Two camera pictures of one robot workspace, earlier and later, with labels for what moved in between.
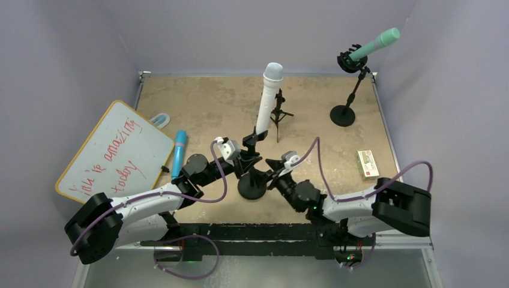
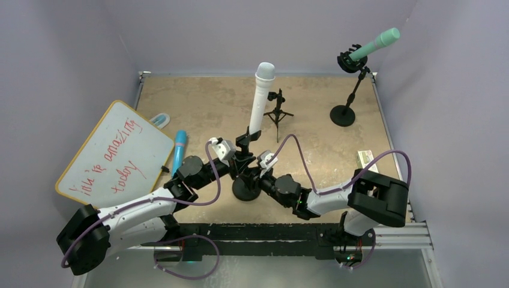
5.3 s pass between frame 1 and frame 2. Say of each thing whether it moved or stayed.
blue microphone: stayed
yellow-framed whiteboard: stayed
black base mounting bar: stayed
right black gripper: moved
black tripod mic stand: stayed
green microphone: stayed
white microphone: moved
